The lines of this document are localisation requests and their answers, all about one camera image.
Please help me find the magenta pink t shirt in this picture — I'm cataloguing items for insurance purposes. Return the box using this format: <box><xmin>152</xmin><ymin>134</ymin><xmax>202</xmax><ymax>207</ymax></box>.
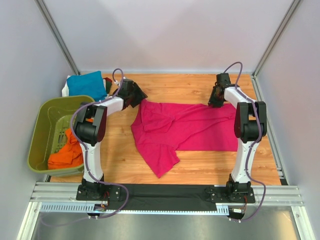
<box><xmin>131</xmin><ymin>100</ymin><xmax>238</xmax><ymax>178</ymax></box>

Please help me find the olive green plastic basket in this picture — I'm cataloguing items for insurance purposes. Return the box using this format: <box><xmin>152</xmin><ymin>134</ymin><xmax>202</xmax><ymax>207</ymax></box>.
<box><xmin>27</xmin><ymin>95</ymin><xmax>94</xmax><ymax>177</ymax></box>

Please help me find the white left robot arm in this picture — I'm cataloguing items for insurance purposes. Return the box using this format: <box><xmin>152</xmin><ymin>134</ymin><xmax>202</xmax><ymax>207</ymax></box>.
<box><xmin>72</xmin><ymin>78</ymin><xmax>148</xmax><ymax>201</ymax></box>

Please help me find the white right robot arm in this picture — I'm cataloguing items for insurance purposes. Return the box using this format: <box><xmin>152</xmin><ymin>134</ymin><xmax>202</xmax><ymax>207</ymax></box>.
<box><xmin>208</xmin><ymin>73</ymin><xmax>267</xmax><ymax>202</ymax></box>

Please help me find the folded dark green t shirt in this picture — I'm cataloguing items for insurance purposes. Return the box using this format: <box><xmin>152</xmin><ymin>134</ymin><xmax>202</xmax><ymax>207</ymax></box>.
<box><xmin>105</xmin><ymin>81</ymin><xmax>113</xmax><ymax>95</ymax></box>

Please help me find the folded dark red t shirt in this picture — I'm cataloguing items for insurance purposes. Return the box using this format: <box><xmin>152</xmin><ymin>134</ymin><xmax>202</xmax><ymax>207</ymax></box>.
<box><xmin>103</xmin><ymin>77</ymin><xmax>113</xmax><ymax>83</ymax></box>

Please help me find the folded blue t shirt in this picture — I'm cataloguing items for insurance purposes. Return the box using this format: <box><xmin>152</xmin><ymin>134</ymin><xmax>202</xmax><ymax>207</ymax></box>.
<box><xmin>66</xmin><ymin>71</ymin><xmax>108</xmax><ymax>102</ymax></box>

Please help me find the folded white t shirt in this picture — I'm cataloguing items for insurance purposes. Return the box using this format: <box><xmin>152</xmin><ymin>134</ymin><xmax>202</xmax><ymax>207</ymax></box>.
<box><xmin>61</xmin><ymin>83</ymin><xmax>69</xmax><ymax>97</ymax></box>

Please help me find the orange t shirt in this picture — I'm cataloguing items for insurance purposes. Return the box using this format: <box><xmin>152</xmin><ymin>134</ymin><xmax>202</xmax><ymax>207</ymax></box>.
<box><xmin>48</xmin><ymin>128</ymin><xmax>84</xmax><ymax>170</ymax></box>

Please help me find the black cloth strip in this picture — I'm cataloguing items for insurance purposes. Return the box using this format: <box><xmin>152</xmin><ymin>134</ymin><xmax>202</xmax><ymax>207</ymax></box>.
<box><xmin>123</xmin><ymin>184</ymin><xmax>217</xmax><ymax>212</ymax></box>

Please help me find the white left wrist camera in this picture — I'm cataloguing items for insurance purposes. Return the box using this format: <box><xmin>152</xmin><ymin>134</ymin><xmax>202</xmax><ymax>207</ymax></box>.
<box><xmin>113</xmin><ymin>79</ymin><xmax>123</xmax><ymax>87</ymax></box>

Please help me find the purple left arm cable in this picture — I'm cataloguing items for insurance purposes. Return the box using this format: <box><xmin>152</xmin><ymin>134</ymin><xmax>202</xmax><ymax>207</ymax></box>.
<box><xmin>70</xmin><ymin>68</ymin><xmax>126</xmax><ymax>187</ymax></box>

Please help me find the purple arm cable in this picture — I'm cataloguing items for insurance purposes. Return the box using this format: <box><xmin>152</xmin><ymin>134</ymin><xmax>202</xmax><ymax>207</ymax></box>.
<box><xmin>70</xmin><ymin>68</ymin><xmax>126</xmax><ymax>187</ymax></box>
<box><xmin>224</xmin><ymin>61</ymin><xmax>266</xmax><ymax>191</ymax></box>

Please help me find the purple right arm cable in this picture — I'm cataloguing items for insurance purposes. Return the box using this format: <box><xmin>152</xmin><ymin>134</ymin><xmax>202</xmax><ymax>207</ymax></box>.
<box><xmin>224</xmin><ymin>61</ymin><xmax>266</xmax><ymax>191</ymax></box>

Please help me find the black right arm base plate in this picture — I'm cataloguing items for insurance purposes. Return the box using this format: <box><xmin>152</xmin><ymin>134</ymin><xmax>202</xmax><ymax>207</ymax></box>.
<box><xmin>204</xmin><ymin>186</ymin><xmax>256</xmax><ymax>204</ymax></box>

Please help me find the aluminium front rail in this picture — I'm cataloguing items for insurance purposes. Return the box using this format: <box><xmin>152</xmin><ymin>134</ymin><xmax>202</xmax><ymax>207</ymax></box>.
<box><xmin>30</xmin><ymin>182</ymin><xmax>304</xmax><ymax>207</ymax></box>

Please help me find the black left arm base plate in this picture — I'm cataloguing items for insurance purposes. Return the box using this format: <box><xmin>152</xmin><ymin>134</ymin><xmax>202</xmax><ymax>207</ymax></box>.
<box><xmin>76</xmin><ymin>182</ymin><xmax>127</xmax><ymax>202</ymax></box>

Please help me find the slotted grey cable duct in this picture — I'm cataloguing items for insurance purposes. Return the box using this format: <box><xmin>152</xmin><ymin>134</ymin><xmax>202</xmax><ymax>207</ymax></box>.
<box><xmin>39</xmin><ymin>202</ymin><xmax>244</xmax><ymax>216</ymax></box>

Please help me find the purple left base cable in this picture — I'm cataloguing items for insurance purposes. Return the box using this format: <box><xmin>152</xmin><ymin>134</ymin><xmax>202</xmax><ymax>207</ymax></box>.
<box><xmin>39</xmin><ymin>183</ymin><xmax>130</xmax><ymax>227</ymax></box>

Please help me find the right aluminium corner post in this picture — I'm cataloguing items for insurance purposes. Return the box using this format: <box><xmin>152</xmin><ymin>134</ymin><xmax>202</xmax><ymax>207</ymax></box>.
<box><xmin>252</xmin><ymin>0</ymin><xmax>303</xmax><ymax>78</ymax></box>

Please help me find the aluminium corner post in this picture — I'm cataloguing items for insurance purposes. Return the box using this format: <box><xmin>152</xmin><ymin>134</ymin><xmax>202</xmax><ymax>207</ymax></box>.
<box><xmin>35</xmin><ymin>0</ymin><xmax>81</xmax><ymax>75</ymax></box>
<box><xmin>252</xmin><ymin>0</ymin><xmax>303</xmax><ymax>78</ymax></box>

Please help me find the left aluminium corner post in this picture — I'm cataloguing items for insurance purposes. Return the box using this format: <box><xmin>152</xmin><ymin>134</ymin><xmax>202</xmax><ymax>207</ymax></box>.
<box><xmin>35</xmin><ymin>0</ymin><xmax>81</xmax><ymax>75</ymax></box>

